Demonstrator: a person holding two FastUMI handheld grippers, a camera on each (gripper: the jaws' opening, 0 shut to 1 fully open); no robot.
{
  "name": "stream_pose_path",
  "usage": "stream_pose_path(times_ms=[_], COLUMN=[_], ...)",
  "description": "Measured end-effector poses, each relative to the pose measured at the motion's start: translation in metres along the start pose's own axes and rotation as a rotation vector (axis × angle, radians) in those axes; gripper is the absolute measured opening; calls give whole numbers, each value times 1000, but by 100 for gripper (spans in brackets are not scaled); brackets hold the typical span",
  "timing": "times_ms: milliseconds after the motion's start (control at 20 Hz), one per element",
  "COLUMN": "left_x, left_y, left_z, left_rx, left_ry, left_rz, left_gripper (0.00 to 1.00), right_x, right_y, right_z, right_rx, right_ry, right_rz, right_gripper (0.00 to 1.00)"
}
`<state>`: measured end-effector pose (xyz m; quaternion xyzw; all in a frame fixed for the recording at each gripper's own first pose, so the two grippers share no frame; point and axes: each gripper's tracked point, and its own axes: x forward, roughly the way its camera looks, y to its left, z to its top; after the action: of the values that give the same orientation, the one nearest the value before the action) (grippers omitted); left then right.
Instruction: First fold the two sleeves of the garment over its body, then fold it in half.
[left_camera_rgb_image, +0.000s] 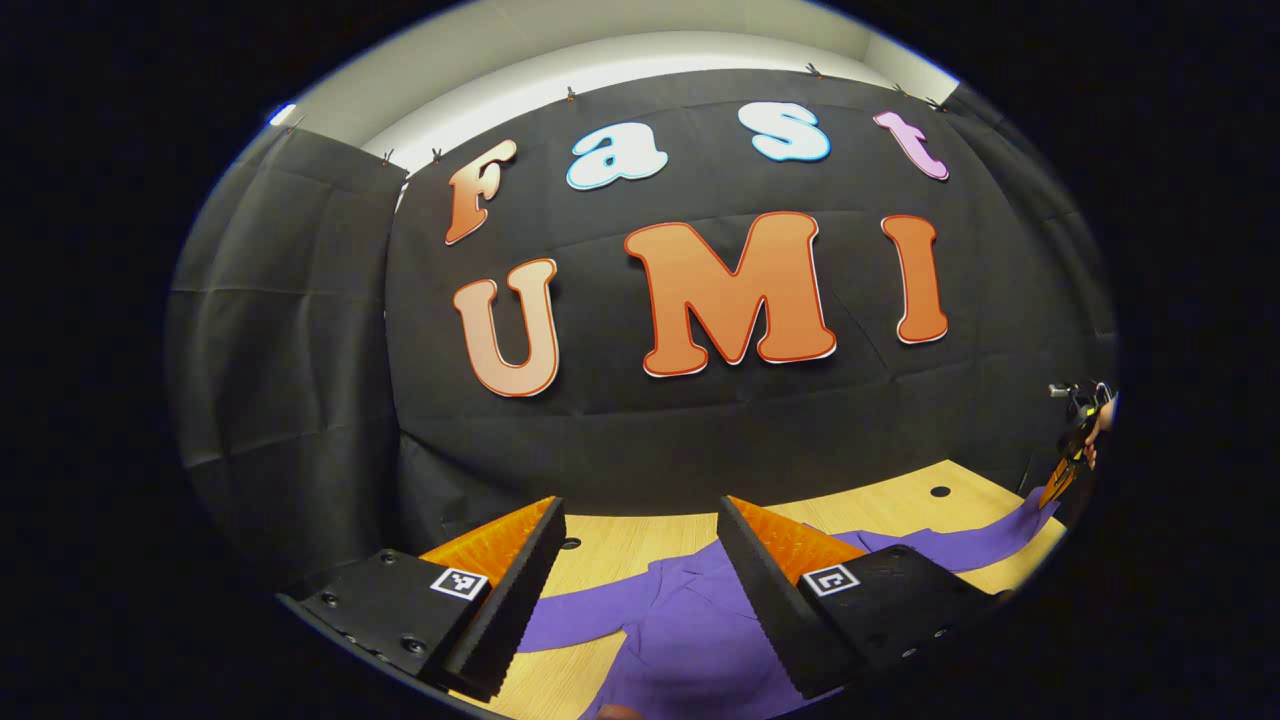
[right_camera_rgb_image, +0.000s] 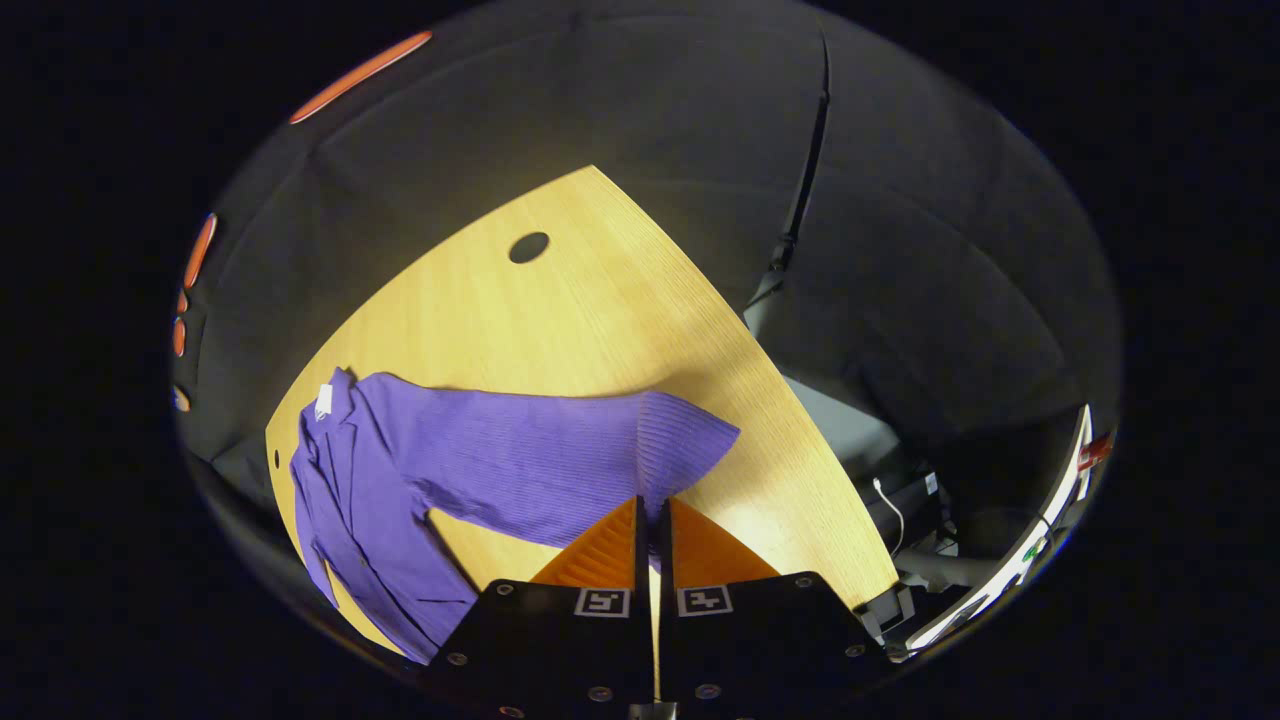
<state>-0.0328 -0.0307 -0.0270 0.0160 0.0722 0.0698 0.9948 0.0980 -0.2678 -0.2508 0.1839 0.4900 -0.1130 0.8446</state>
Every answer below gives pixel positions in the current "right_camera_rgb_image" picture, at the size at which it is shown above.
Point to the black box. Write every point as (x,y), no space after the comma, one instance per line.
(920,505)

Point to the dark stand pole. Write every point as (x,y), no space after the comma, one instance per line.
(805,170)

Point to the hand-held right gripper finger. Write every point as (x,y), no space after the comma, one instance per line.
(645,570)
(666,570)

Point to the purple knit cardigan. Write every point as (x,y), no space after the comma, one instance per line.
(520,460)

